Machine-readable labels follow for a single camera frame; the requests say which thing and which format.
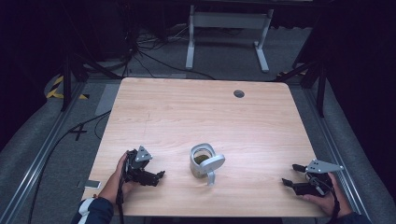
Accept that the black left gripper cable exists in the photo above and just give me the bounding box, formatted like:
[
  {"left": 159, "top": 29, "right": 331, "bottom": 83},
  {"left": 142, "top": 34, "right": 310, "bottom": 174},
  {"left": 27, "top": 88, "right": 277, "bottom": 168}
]
[{"left": 115, "top": 151, "right": 130, "bottom": 224}]

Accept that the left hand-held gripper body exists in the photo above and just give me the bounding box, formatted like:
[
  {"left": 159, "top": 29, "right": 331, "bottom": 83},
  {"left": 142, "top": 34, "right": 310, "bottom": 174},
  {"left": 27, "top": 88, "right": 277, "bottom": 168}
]
[{"left": 125, "top": 145, "right": 161, "bottom": 188}]

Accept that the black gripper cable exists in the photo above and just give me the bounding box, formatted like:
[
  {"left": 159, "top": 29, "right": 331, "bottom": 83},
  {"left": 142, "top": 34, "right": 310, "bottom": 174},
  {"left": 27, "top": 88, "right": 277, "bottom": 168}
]
[
  {"left": 115, "top": 151, "right": 130, "bottom": 224},
  {"left": 329, "top": 181, "right": 341, "bottom": 224}
]

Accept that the black floor cable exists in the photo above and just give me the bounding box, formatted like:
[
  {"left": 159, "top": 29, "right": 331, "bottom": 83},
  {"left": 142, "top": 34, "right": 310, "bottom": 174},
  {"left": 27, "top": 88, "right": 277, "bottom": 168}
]
[{"left": 27, "top": 109, "right": 112, "bottom": 224}]

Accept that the aluminium floor rail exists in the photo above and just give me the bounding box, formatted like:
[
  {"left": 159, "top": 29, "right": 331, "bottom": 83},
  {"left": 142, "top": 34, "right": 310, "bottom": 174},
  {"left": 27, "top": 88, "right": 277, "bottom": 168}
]
[
  {"left": 0, "top": 78, "right": 89, "bottom": 224},
  {"left": 302, "top": 85, "right": 373, "bottom": 223}
]

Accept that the white metal stand frame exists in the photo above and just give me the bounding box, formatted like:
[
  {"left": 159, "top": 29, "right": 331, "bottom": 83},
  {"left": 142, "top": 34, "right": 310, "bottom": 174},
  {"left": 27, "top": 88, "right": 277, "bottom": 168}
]
[{"left": 185, "top": 4, "right": 276, "bottom": 75}]

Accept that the yellow black hazard tape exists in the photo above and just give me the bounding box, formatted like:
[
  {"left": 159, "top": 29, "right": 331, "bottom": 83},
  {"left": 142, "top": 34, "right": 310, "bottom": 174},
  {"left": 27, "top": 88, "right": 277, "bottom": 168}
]
[{"left": 46, "top": 75, "right": 91, "bottom": 101}]

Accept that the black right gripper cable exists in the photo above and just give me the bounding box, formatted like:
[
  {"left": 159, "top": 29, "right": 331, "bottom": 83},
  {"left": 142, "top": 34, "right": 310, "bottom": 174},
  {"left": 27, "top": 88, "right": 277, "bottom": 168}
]
[{"left": 329, "top": 181, "right": 341, "bottom": 224}]

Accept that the grey mug with hinged lid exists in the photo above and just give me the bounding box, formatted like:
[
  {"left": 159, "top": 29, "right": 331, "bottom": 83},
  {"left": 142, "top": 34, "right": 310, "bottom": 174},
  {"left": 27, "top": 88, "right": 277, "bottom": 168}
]
[{"left": 189, "top": 142, "right": 226, "bottom": 188}]

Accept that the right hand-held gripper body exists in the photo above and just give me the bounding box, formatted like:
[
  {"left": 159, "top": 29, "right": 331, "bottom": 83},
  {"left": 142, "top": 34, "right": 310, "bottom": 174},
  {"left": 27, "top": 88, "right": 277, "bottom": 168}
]
[{"left": 298, "top": 159, "right": 346, "bottom": 198}]

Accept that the person's left hand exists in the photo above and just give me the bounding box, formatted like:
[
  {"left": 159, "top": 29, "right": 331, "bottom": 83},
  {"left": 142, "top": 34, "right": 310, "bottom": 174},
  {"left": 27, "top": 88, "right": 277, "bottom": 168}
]
[{"left": 98, "top": 150, "right": 139, "bottom": 204}]

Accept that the black tripod stand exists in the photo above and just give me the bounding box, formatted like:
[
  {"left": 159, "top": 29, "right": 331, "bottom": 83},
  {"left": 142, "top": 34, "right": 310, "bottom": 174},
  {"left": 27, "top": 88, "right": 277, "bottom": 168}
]
[
  {"left": 274, "top": 18, "right": 329, "bottom": 119},
  {"left": 60, "top": 3, "right": 123, "bottom": 113}
]

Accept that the person's right hand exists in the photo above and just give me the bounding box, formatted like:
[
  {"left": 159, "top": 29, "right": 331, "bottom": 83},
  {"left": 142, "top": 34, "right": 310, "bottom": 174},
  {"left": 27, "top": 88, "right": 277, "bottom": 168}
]
[{"left": 302, "top": 172, "right": 354, "bottom": 217}]

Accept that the bundle of black cables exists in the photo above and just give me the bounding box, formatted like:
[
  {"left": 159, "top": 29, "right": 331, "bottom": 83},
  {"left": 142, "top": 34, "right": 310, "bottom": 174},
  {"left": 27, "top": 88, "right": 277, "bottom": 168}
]
[{"left": 122, "top": 18, "right": 216, "bottom": 81}]

